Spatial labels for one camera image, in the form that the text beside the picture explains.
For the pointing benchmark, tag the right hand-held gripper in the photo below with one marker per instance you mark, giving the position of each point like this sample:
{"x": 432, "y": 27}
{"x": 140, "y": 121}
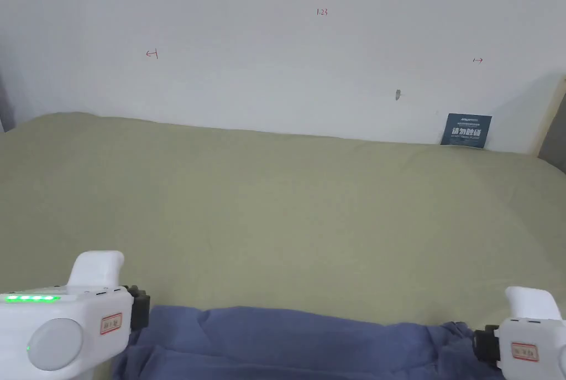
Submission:
{"x": 530, "y": 344}

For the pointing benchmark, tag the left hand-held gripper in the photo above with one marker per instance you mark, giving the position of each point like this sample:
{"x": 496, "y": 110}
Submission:
{"x": 84, "y": 322}

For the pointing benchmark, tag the blue garment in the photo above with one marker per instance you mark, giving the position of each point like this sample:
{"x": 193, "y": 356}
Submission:
{"x": 287, "y": 344}

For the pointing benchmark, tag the dark blue printed card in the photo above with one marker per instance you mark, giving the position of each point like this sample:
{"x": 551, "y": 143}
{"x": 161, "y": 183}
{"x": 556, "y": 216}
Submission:
{"x": 466, "y": 131}

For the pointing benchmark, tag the bed with pale green sheet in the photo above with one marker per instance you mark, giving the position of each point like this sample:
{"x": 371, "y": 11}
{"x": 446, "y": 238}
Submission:
{"x": 283, "y": 220}

